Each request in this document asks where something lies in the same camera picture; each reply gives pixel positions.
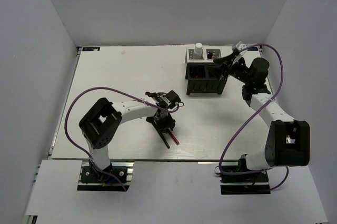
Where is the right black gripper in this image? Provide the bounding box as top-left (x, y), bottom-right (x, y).
top-left (206, 53), bottom-right (253, 85)

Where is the red black lip liner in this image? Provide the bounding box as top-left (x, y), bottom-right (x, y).
top-left (169, 132), bottom-right (180, 145)

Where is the small foundation bottle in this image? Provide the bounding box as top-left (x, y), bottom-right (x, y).
top-left (207, 53), bottom-right (213, 60)

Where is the black powder brush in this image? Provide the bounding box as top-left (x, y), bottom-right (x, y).
top-left (146, 116), bottom-right (170, 149)

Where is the white bottle blue liquid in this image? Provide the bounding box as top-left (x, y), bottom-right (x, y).
top-left (193, 43), bottom-right (203, 60)

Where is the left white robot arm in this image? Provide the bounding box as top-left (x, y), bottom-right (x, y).
top-left (79, 90), bottom-right (182, 181)

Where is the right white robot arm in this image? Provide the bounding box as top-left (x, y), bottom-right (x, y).
top-left (210, 53), bottom-right (310, 181)

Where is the white makeup organizer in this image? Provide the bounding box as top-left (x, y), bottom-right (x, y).
top-left (185, 48), bottom-right (222, 63)

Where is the black makeup organizer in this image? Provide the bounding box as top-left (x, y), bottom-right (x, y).
top-left (185, 62), bottom-right (227, 95)

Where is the blue label sticker right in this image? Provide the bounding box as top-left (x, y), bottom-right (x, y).
top-left (247, 46), bottom-right (259, 51)

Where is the blue label sticker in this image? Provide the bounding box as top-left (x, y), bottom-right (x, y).
top-left (247, 46), bottom-right (259, 51)
top-left (82, 47), bottom-right (100, 52)

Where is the blue label sticker left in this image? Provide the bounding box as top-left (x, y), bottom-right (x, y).
top-left (82, 47), bottom-right (100, 52)

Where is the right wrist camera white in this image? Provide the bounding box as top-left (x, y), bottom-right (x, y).
top-left (232, 41), bottom-right (248, 57)

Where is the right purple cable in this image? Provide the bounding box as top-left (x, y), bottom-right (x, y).
top-left (214, 43), bottom-right (290, 192)

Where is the purple cable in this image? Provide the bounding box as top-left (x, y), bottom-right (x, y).
top-left (214, 43), bottom-right (290, 192)
top-left (64, 86), bottom-right (184, 192)

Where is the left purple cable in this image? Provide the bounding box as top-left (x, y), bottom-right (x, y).
top-left (64, 86), bottom-right (184, 192)

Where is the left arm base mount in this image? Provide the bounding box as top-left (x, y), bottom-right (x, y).
top-left (77, 161), bottom-right (134, 192)

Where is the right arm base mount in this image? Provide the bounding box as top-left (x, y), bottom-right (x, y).
top-left (214, 166), bottom-right (271, 195)

